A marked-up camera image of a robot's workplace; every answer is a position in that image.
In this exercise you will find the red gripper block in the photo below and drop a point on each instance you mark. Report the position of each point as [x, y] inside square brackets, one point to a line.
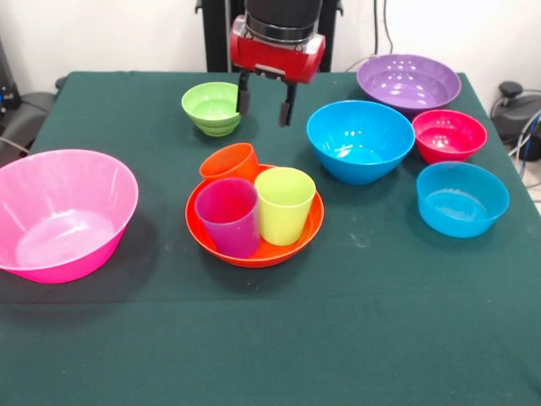
[274, 59]

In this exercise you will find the orange cup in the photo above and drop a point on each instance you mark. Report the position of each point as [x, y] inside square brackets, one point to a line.
[230, 162]

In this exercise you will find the green cup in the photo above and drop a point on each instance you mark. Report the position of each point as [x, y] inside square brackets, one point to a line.
[285, 211]

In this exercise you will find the purple cup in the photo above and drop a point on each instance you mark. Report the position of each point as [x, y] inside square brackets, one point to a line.
[230, 224]

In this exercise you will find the orange bowl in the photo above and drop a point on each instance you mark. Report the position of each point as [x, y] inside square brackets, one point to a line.
[270, 254]

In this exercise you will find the green bowl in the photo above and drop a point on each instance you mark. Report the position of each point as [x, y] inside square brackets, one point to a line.
[211, 114]

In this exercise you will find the large blue bowl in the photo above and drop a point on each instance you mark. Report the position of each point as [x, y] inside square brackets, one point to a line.
[355, 148]

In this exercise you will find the purple bowl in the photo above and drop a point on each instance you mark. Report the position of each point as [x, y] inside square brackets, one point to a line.
[406, 84]

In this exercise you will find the small magenta bowl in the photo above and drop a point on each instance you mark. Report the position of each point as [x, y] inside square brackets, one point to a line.
[450, 139]

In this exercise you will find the small blue bowl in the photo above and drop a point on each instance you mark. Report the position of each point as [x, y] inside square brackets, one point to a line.
[460, 211]

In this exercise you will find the dark green table cloth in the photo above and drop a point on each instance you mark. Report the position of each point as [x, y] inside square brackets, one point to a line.
[296, 330]

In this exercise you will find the large pink bowl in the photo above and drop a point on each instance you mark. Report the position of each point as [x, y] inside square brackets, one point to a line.
[63, 237]

